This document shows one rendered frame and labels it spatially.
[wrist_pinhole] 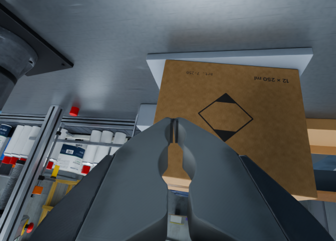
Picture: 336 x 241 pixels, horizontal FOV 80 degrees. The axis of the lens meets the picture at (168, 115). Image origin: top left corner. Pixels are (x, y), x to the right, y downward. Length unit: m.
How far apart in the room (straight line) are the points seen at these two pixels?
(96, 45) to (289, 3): 0.42
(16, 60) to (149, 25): 0.35
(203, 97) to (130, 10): 0.23
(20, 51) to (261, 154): 0.60
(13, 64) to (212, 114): 0.49
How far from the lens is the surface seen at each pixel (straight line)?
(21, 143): 1.28
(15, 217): 0.97
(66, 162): 1.29
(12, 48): 0.64
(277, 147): 0.43
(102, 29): 0.52
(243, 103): 0.45
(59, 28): 0.57
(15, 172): 1.09
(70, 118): 1.11
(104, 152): 0.97
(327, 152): 1.09
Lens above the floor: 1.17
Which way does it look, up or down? 25 degrees down
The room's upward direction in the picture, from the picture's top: 171 degrees counter-clockwise
